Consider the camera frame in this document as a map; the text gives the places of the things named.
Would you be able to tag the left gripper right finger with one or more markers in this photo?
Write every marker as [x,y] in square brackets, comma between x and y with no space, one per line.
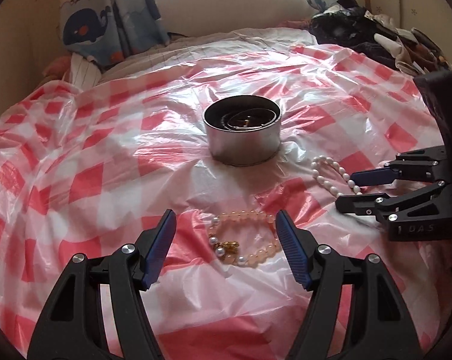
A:
[379,325]

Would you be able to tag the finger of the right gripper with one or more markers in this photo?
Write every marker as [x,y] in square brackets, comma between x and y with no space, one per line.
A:
[425,165]
[393,211]

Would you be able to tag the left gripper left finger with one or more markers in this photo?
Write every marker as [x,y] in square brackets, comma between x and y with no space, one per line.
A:
[95,310]

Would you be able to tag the pile of dark clothes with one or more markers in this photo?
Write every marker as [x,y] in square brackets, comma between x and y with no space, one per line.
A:
[349,25]

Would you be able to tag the round silver metal tin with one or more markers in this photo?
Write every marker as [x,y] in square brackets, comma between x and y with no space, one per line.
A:
[243,130]

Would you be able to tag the red white checkered plastic sheet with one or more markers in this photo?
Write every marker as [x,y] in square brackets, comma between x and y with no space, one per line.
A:
[88,170]

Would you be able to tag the striped beige bed sheet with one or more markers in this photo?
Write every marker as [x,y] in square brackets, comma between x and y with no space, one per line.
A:
[188,49]

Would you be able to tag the striped white pillow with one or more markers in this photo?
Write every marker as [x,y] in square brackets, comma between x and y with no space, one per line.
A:
[82,73]

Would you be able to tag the blue whale print curtain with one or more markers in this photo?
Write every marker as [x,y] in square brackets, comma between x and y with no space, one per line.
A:
[109,31]

